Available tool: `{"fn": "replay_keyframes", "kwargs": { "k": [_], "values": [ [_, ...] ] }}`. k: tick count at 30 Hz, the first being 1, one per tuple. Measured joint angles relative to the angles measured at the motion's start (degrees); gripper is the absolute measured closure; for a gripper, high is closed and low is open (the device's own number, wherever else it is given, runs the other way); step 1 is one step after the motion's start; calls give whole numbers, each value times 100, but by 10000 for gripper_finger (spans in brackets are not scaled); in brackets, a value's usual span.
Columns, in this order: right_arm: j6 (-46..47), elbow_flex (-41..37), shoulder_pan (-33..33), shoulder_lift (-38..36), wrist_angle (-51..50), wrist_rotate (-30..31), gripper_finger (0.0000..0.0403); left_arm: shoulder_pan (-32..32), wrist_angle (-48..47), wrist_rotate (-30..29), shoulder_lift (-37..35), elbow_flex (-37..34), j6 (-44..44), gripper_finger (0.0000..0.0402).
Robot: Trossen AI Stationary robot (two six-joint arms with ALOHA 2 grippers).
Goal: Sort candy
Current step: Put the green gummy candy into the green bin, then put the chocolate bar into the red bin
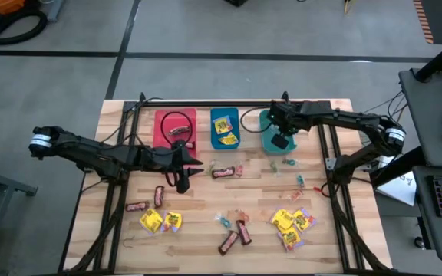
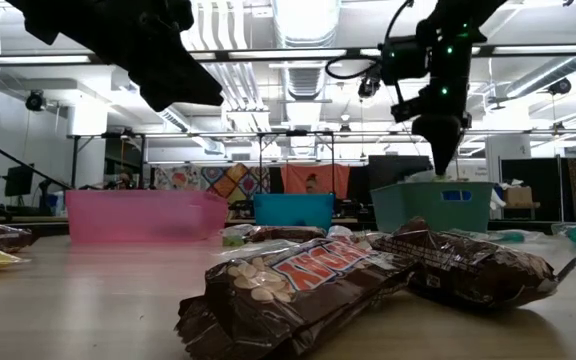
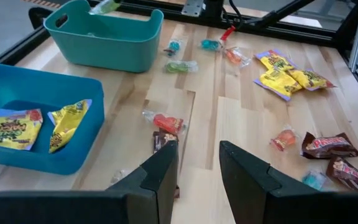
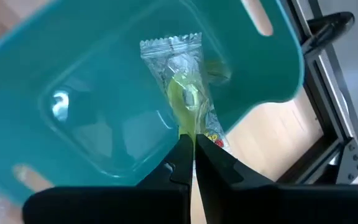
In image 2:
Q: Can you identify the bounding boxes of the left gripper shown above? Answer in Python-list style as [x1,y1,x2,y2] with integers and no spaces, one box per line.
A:
[85,0,225,113]

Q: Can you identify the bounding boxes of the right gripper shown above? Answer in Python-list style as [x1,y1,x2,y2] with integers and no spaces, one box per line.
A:
[411,69,473,176]

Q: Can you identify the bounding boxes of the large black screen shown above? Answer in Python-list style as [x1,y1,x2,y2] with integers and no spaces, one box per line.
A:
[367,154,434,190]

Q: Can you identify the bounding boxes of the green plastic bin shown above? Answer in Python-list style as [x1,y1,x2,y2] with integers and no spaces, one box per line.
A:
[370,181,494,234]

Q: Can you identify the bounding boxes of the cardboard box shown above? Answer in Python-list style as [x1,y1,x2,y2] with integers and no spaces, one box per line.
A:
[501,185,534,205]

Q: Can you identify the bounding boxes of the black partition panel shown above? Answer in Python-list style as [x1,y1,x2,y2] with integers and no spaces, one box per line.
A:
[500,158,564,221]

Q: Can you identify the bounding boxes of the colourful patchwork quilt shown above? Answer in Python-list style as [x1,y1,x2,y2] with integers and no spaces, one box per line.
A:
[152,162,272,204]

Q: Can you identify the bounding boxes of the orange hanging cloth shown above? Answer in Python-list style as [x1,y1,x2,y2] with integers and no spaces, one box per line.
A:
[281,163,352,196]

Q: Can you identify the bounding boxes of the pink plastic bin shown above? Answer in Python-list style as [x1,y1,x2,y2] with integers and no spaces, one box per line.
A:
[65,189,229,245]

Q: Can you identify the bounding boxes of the blue plastic bin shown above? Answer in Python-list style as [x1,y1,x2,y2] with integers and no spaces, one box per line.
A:
[253,193,336,232]

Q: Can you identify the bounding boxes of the small black monitor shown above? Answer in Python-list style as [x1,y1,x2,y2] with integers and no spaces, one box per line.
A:
[3,164,35,198]

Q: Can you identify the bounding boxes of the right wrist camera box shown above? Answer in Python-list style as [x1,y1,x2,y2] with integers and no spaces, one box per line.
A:
[390,97,425,124]

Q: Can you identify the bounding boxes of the black hanging camera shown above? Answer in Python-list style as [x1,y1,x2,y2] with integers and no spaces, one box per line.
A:
[547,77,573,96]
[24,89,47,112]
[357,74,383,100]

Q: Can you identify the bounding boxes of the black metal rack frame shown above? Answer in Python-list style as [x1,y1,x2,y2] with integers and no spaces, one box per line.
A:
[69,132,145,191]

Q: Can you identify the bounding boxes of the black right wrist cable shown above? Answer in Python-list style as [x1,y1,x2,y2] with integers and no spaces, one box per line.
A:
[324,0,415,81]

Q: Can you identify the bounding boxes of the thin black cable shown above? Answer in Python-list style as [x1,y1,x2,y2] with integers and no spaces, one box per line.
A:
[0,123,73,192]

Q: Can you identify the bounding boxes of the black aluminium frame rail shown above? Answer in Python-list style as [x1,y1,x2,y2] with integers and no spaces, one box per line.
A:
[0,215,569,236]

